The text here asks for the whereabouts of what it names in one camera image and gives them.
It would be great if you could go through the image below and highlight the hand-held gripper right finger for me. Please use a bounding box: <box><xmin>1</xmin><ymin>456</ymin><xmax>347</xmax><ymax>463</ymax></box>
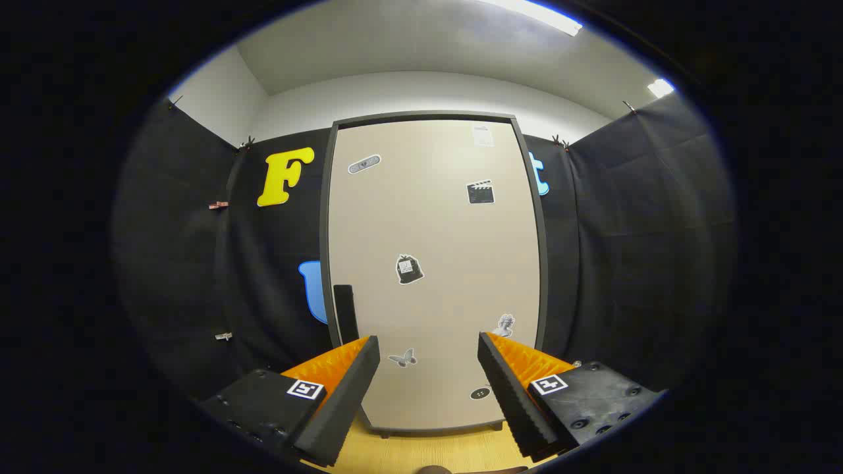
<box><xmin>477</xmin><ymin>331</ymin><xmax>663</xmax><ymax>461</ymax></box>

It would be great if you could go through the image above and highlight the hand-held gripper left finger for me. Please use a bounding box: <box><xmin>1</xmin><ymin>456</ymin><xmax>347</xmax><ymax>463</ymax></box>
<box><xmin>198</xmin><ymin>334</ymin><xmax>381</xmax><ymax>468</ymax></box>

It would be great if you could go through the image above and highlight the grey shoe cabinet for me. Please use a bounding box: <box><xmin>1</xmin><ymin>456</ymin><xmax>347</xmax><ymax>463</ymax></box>
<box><xmin>319</xmin><ymin>111</ymin><xmax>549</xmax><ymax>438</ymax></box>

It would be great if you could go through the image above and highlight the black backdrop cloth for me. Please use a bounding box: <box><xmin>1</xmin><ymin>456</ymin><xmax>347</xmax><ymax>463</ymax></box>
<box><xmin>112</xmin><ymin>92</ymin><xmax>735</xmax><ymax>402</ymax></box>

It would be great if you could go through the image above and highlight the long ceiling light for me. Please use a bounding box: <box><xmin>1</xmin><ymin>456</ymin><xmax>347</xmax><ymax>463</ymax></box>
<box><xmin>481</xmin><ymin>0</ymin><xmax>584</xmax><ymax>37</ymax></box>

